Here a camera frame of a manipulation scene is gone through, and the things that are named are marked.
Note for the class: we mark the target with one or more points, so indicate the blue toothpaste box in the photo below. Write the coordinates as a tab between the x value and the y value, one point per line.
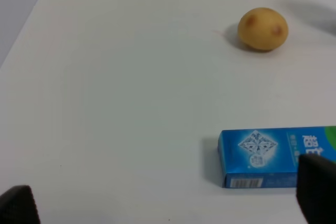
269	158

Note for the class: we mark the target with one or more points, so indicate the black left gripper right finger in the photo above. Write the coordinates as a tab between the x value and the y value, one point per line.
315	191

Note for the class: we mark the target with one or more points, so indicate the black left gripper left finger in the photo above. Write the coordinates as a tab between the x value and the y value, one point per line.
18	206

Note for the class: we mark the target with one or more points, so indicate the yellow potato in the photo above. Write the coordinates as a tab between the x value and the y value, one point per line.
263	29

